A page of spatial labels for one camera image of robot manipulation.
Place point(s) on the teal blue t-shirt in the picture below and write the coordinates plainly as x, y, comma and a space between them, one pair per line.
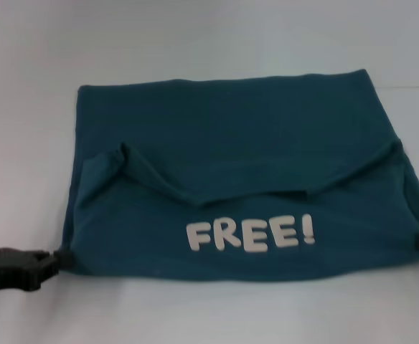
231, 143

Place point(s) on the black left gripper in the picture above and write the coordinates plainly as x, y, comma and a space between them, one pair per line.
12, 270

